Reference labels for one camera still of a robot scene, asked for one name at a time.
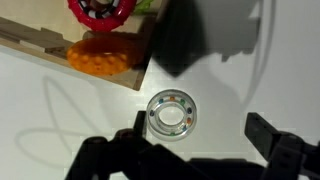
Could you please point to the red ring toy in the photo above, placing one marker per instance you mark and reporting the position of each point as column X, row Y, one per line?
column 105, row 20

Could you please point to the lime green toy piece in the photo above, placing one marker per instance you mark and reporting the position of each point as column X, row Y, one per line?
column 142, row 6

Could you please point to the wooden slatted tray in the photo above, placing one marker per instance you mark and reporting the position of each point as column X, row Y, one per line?
column 48, row 28

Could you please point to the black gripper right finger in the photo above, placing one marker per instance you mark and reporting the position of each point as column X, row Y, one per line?
column 261, row 134

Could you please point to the orange studded ring toy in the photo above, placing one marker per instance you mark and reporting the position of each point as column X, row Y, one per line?
column 103, row 56

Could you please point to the white round table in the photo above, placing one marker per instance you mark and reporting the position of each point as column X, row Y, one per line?
column 262, row 56

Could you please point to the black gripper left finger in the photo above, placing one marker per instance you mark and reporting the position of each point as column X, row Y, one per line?
column 140, row 125

